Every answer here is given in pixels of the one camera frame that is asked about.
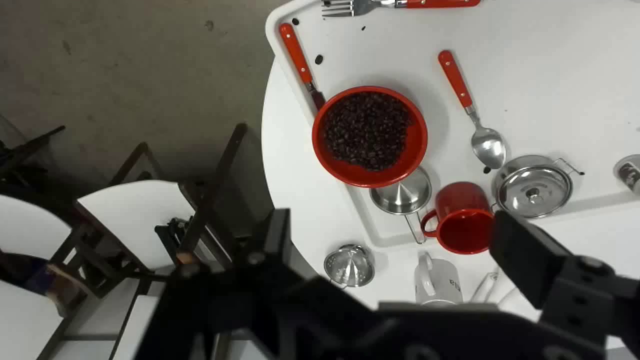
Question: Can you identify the coffee beans pile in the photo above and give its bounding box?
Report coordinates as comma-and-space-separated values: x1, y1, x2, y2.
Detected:
318, 91, 412, 172

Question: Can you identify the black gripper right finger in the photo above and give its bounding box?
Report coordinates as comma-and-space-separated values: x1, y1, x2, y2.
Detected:
489, 209, 640, 348

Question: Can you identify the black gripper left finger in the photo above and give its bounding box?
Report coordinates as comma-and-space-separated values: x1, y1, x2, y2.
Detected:
141, 207, 321, 360

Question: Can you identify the small steel bowl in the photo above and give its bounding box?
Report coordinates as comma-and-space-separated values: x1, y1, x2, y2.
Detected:
321, 241, 378, 290

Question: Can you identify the dark wooden chair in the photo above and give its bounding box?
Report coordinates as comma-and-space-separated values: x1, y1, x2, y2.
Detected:
0, 122, 76, 268
67, 122, 267, 287

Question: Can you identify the red bowl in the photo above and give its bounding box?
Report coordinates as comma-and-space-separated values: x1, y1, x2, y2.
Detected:
310, 84, 429, 189

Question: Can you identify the small steel ladle cup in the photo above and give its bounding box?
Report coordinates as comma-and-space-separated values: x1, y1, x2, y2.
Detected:
367, 166, 435, 245

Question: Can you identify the red enamel mug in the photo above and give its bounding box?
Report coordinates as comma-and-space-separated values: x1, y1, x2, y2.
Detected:
417, 179, 498, 258

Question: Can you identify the red-handled steel spoon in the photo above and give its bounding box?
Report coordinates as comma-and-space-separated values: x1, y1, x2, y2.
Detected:
435, 47, 509, 169

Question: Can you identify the white plastic tray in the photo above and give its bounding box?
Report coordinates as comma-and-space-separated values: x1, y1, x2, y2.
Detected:
263, 0, 640, 249

